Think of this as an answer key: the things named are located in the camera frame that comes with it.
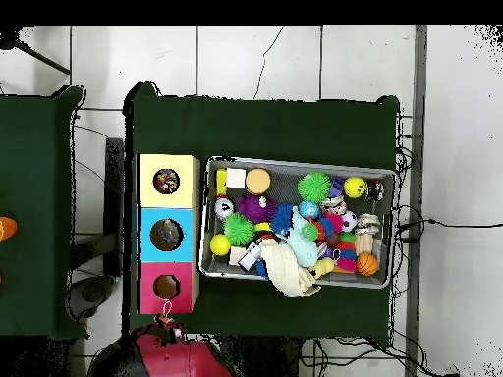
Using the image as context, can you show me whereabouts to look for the cream waffle cloth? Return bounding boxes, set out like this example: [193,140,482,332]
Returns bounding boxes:
[259,238,321,298]

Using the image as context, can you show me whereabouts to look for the orange tiger plush toy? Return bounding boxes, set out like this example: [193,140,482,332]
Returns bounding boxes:
[153,299,186,331]

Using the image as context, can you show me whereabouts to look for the orange object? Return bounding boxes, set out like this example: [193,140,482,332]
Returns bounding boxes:
[0,216,20,242]

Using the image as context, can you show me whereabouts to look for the green spiky rubber ball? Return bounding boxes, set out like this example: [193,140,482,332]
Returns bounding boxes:
[297,171,332,204]
[223,212,256,247]

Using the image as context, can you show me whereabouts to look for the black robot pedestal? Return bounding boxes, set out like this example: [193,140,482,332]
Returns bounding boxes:
[235,336,304,377]

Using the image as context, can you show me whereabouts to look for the yellow smiley ball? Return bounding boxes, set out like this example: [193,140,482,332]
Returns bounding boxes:
[343,176,367,199]

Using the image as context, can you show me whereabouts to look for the orange foam disc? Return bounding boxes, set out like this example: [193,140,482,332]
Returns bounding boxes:
[245,168,272,196]

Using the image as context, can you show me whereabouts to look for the light blue cloth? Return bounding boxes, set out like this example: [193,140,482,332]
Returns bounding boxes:
[286,206,320,268]

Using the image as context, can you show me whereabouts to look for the silver mesh bin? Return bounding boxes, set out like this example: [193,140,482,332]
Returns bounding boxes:
[198,156,398,290]

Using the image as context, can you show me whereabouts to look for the pale wooden cube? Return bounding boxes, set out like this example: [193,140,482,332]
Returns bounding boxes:
[225,168,248,189]

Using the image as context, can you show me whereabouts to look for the black tripod leg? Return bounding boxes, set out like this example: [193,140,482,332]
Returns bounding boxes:
[0,27,73,77]

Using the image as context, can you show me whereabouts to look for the yellow tennis ball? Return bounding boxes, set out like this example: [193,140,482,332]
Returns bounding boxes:
[208,234,232,257]

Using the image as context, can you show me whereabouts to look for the black cable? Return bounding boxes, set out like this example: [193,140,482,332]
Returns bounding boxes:
[298,336,461,377]
[394,203,503,244]

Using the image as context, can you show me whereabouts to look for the purple spiky monster toy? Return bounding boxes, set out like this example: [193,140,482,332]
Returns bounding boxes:
[236,194,278,224]

